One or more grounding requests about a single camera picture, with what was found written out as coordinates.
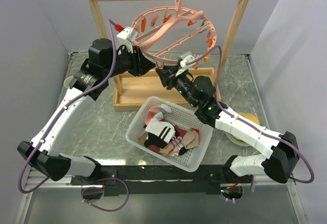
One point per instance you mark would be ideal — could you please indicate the pile of socks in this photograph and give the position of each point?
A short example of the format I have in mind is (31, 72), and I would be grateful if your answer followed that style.
(184, 140)

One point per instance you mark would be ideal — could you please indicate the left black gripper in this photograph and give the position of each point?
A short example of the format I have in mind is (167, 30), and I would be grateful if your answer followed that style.
(141, 65)

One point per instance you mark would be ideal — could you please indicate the white black striped sock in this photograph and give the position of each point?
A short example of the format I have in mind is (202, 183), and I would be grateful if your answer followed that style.
(164, 130)

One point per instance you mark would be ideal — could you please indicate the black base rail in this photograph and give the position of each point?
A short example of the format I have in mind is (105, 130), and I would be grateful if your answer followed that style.
(161, 179)

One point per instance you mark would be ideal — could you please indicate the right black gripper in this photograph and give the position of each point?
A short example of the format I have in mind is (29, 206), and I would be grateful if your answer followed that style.
(164, 75)

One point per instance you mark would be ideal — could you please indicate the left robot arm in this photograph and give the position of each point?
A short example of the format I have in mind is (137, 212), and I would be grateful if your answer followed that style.
(105, 60)

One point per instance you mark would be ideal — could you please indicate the pink round clip hanger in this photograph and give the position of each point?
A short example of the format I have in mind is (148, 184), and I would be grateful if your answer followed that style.
(165, 28)

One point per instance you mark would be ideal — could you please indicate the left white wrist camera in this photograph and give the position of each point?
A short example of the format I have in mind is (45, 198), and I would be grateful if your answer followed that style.
(127, 36)

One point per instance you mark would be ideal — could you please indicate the white plastic basket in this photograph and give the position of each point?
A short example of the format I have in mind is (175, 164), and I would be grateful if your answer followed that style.
(182, 117)

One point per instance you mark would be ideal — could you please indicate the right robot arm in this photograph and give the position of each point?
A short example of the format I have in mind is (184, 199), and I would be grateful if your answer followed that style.
(279, 153)

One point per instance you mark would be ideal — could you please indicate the light blue mug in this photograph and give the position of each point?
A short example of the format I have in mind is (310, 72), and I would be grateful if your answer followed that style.
(67, 81)

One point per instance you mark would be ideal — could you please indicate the aluminium frame rail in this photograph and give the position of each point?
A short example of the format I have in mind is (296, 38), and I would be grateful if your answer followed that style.
(58, 168)

